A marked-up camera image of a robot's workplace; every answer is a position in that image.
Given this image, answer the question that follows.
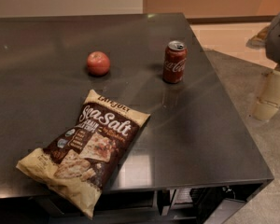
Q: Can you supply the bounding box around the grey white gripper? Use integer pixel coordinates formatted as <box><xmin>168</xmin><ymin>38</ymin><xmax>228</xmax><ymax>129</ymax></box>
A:
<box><xmin>252</xmin><ymin>12</ymin><xmax>280</xmax><ymax>120</ymax></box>

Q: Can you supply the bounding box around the red coke can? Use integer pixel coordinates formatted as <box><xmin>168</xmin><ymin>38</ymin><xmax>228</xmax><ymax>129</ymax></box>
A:
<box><xmin>162</xmin><ymin>40</ymin><xmax>188</xmax><ymax>84</ymax></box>

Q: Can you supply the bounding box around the red apple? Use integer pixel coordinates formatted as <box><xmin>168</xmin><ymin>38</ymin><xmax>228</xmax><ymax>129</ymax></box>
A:
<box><xmin>87</xmin><ymin>51</ymin><xmax>110</xmax><ymax>77</ymax></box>

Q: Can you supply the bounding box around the sea salt chips bag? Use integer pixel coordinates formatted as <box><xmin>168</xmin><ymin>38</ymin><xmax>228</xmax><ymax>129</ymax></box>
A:
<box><xmin>17</xmin><ymin>90</ymin><xmax>149</xmax><ymax>217</ymax></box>

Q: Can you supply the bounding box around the dark table frame with drawers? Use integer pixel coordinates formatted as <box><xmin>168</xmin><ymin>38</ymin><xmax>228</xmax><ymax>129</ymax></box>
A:
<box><xmin>0</xmin><ymin>182</ymin><xmax>267</xmax><ymax>224</ymax></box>

